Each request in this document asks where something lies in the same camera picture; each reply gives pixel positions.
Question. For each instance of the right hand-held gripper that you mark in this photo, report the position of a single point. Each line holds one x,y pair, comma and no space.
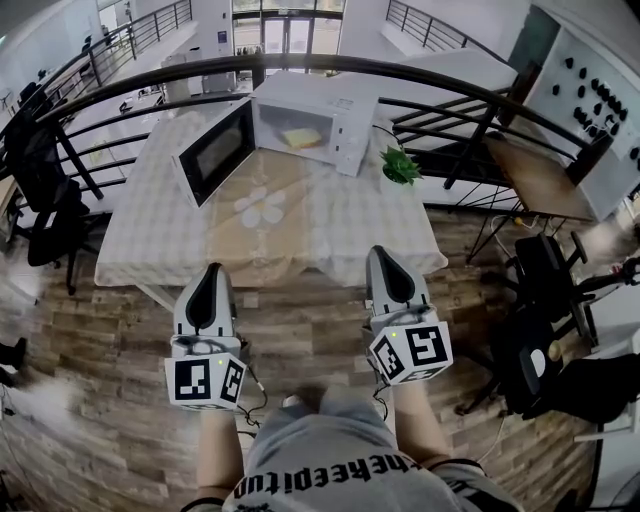
425,350

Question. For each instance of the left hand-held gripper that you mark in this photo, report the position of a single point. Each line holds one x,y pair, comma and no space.
192,382

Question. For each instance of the white microwave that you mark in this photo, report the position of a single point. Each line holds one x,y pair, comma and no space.
320,95

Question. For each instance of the person's right forearm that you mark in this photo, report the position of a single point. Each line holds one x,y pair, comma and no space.
417,425

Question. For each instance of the person's left forearm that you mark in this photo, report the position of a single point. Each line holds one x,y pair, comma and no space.
217,450

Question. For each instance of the table with checkered cloth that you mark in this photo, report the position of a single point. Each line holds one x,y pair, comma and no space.
330,220

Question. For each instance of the person's white shoe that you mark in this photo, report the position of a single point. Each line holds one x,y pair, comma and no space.
291,401

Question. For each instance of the green potted plant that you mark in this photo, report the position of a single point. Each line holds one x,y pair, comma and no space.
400,162

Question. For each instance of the black armrest office chair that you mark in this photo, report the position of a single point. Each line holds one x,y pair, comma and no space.
540,260

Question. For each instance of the person's grey printed t-shirt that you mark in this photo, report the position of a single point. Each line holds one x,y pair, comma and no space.
340,450

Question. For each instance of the wooden side table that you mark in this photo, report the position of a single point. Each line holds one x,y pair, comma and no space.
535,175

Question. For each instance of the black bag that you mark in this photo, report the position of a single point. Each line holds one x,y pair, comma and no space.
600,385

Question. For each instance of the black office chair with jacket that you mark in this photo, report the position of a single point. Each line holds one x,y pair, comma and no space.
40,165

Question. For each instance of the curved black metal railing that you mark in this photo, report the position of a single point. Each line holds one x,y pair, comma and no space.
310,61

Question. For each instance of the straight black railing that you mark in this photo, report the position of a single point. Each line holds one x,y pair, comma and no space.
135,30
425,25

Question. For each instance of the white pegboard with black holders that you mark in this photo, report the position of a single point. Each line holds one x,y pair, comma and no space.
545,65

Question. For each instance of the glass entrance door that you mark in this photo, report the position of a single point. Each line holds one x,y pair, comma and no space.
287,32

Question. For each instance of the white table frame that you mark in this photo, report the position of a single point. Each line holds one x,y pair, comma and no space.
155,297

